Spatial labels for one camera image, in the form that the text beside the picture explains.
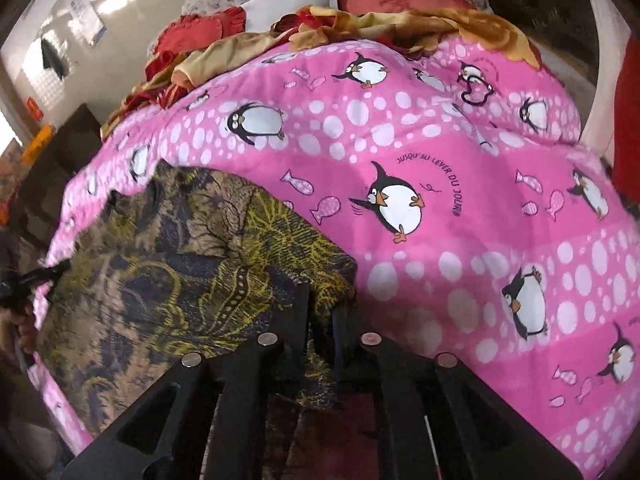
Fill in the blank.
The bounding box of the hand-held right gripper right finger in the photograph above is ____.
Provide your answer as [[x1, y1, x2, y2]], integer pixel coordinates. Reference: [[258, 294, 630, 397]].
[[331, 304, 587, 480]]

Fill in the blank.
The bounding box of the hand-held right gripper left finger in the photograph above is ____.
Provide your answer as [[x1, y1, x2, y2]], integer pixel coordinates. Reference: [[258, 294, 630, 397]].
[[62, 284, 311, 480]]

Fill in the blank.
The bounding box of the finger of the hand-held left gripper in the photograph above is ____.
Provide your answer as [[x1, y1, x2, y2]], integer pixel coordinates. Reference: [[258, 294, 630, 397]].
[[20, 264, 68, 291]]

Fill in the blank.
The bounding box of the dark floral batik shirt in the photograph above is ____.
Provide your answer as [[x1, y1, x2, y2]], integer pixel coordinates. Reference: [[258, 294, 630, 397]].
[[35, 162, 378, 480]]

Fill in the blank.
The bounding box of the person's left hand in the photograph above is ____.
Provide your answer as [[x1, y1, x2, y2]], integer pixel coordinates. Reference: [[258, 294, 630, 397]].
[[0, 310, 37, 361]]

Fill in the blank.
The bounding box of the dark wooden cabinet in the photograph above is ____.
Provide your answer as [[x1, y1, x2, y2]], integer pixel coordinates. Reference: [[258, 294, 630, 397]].
[[0, 104, 108, 266]]

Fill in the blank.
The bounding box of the orange box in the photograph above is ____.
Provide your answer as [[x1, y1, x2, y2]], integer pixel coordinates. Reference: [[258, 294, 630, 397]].
[[24, 124, 55, 163]]

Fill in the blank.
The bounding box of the pink penguin print blanket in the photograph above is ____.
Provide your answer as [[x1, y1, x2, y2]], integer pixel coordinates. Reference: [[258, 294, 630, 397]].
[[27, 35, 640, 480]]

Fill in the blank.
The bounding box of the dark hanging cloth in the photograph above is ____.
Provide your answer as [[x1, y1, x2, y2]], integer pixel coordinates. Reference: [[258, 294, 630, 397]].
[[41, 37, 66, 81]]

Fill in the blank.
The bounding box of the red heart pillow with frill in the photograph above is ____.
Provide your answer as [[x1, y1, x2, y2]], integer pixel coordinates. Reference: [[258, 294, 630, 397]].
[[145, 7, 248, 83]]

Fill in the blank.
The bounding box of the gold and red satin cloth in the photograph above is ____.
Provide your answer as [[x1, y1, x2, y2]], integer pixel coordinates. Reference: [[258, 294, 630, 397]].
[[100, 5, 543, 141]]

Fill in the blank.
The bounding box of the white pillow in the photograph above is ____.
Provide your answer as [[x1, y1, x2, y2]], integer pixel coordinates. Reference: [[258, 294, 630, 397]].
[[240, 0, 338, 31]]

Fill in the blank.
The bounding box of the red garment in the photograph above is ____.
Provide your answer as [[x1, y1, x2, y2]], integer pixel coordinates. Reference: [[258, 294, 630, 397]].
[[612, 55, 640, 211]]

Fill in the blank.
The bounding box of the dark carved wooden nightstand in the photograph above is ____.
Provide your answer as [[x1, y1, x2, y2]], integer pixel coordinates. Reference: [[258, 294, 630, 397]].
[[475, 0, 596, 86]]

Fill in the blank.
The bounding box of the white chair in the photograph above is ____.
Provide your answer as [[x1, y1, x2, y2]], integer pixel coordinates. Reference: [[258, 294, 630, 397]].
[[580, 0, 631, 161]]

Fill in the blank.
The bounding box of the wall calendar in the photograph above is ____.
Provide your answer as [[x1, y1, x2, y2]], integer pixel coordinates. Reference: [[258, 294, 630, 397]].
[[67, 0, 106, 46]]

